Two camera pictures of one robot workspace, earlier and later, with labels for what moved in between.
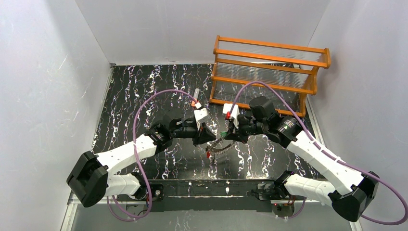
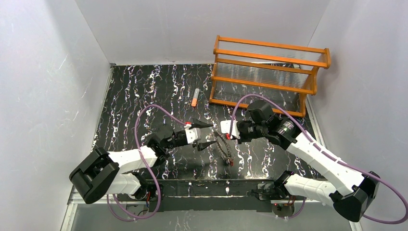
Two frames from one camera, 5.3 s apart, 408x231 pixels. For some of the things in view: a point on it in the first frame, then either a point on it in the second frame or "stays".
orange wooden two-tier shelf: (283, 75) stays
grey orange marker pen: (196, 95) stays
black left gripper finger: (205, 135) to (204, 146)
